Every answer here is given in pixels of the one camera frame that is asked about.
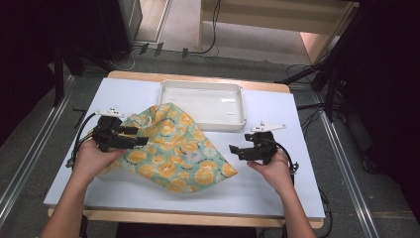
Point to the person's dark clothing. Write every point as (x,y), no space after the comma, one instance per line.
(185,231)

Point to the light wooden bench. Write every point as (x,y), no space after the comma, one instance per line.
(274,13)

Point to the white table board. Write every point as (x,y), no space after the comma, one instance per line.
(274,109)

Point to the black upright stand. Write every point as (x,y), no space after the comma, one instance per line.
(58,76)

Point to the person's right hand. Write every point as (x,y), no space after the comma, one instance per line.
(277,175)

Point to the small black floor bracket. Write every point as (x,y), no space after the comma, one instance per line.
(185,53)
(158,49)
(144,48)

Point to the dark cabinet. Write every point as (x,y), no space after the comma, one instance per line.
(115,26)

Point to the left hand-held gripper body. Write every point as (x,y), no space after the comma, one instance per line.
(105,132)

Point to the green orange-print cloth bag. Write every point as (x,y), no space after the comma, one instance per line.
(178,148)

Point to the metal floor rail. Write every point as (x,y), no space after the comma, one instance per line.
(346,172)
(33,148)

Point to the person's left hand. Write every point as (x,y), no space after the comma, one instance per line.
(89,162)

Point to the white plastic tray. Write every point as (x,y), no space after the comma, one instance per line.
(204,104)

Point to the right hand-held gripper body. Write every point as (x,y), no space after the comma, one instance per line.
(265,148)

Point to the black tripod stand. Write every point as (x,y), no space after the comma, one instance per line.
(330,62)

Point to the wooden table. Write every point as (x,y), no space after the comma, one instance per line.
(122,75)

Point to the dark curtain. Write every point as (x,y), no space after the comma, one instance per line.
(26,49)
(396,99)

